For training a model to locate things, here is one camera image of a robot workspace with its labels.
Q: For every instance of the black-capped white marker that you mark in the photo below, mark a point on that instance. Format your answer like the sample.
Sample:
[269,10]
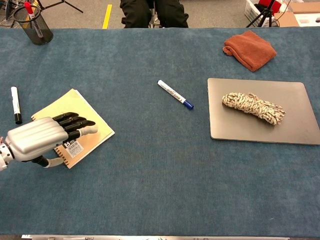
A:
[15,102]

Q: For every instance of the black camera tripod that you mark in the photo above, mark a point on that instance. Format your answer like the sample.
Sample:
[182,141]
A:
[262,13]

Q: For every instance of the yellow floor tape strip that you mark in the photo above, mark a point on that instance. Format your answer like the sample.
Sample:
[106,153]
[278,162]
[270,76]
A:
[107,16]

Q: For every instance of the blue felt table cloth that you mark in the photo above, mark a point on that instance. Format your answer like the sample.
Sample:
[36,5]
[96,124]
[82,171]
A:
[160,175]

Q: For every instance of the red capped marker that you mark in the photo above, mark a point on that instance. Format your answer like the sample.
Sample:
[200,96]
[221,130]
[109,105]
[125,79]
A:
[28,7]

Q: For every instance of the person in black trousers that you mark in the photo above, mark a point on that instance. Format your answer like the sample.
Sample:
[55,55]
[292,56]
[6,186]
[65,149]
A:
[137,12]

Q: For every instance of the black tripod leg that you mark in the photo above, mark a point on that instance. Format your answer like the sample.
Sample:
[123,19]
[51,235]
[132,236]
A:
[72,8]

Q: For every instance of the orange folded towel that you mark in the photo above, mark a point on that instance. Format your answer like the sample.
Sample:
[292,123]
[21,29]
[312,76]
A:
[250,50]

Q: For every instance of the aluminium table edge rail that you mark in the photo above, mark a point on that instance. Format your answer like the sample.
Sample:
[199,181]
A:
[150,237]

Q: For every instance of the red box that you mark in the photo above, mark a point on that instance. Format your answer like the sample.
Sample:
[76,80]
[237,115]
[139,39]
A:
[275,7]

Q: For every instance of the white carton box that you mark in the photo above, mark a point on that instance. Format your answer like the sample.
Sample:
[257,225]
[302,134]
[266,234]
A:
[308,20]

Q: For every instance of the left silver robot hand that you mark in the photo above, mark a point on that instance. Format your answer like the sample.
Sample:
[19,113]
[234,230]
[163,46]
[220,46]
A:
[35,137]

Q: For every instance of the blue-capped white marker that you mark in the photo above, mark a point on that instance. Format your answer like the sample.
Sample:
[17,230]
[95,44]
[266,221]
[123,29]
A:
[172,93]

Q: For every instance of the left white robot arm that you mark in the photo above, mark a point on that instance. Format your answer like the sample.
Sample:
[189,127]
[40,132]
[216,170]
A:
[3,155]

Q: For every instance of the grey metal tray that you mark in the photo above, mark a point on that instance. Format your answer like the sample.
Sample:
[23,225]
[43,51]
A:
[295,120]

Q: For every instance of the white plastic crate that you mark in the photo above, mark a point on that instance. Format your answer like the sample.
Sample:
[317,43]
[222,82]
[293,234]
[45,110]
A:
[250,10]

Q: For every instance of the black mesh pen holder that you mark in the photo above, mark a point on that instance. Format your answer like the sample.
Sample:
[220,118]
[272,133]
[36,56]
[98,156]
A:
[46,30]

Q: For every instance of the brown cardboard box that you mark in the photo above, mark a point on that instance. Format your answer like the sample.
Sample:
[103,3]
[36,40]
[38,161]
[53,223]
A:
[285,20]

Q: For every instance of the yellow spiral notebook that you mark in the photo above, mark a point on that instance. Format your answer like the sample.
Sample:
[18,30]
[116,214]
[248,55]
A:
[75,105]

